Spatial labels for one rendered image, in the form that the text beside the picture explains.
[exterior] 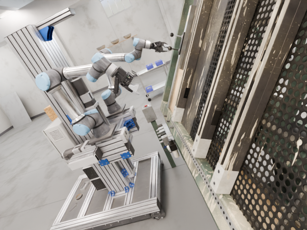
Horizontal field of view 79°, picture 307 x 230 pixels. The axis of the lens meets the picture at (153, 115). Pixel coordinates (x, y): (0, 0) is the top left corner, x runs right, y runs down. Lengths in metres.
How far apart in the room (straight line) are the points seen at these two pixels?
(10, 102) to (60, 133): 10.51
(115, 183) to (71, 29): 8.60
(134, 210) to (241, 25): 1.75
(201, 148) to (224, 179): 0.28
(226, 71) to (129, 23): 8.48
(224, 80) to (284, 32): 0.35
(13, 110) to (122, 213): 10.86
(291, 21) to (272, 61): 0.13
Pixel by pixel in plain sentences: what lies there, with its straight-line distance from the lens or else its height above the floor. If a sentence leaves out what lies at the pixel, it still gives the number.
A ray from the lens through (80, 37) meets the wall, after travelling 9.95.
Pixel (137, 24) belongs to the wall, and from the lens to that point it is 9.28.
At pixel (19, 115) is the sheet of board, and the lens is 12.24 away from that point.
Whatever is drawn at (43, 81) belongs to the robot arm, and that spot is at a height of 1.62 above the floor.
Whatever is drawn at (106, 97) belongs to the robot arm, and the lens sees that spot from 2.05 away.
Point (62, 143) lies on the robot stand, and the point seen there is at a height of 1.04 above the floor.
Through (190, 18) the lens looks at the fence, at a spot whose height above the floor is 1.60.
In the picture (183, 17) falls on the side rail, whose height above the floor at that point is 1.63.
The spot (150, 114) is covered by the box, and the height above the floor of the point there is 0.84.
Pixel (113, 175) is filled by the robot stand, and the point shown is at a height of 0.47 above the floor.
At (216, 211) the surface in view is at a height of 0.85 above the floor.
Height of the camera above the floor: 1.63
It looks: 23 degrees down
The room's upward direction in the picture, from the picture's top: 24 degrees counter-clockwise
